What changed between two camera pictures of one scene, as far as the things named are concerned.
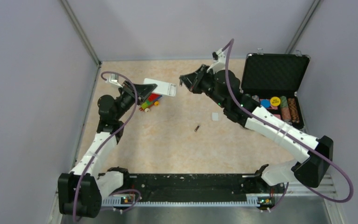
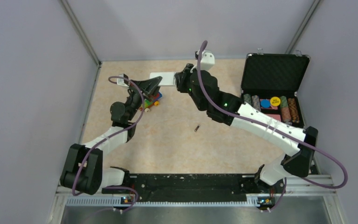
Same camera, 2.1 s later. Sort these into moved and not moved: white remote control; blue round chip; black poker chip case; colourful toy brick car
Moved: white remote control
Not moved: black poker chip case; colourful toy brick car; blue round chip
